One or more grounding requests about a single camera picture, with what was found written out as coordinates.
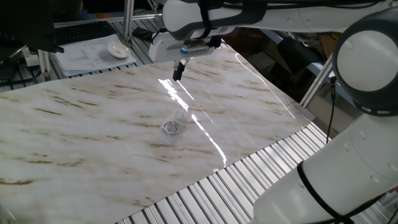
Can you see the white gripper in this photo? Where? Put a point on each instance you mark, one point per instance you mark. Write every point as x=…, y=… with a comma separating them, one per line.
x=161, y=49

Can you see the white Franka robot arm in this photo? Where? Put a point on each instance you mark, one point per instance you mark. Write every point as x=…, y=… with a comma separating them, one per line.
x=367, y=62

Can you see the small white ceramic dish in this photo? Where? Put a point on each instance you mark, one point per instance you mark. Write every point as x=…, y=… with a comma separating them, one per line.
x=118, y=50

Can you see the small orange item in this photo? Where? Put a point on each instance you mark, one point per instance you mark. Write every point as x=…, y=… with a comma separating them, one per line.
x=102, y=15

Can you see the stack of printed papers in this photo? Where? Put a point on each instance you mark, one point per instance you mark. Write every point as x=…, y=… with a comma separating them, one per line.
x=81, y=56

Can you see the black keyboard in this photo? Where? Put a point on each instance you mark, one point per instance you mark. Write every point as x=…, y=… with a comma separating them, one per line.
x=84, y=31

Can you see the marble pattern sheet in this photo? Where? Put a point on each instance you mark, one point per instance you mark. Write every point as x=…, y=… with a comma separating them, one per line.
x=93, y=140

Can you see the white box with orange button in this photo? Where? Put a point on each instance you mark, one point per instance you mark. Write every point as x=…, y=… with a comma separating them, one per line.
x=30, y=59

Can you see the black monitor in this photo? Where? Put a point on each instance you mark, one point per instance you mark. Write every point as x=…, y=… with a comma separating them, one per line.
x=25, y=25

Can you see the aluminium frame post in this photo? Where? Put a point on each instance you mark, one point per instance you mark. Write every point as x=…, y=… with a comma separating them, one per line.
x=128, y=21
x=44, y=65
x=315, y=82

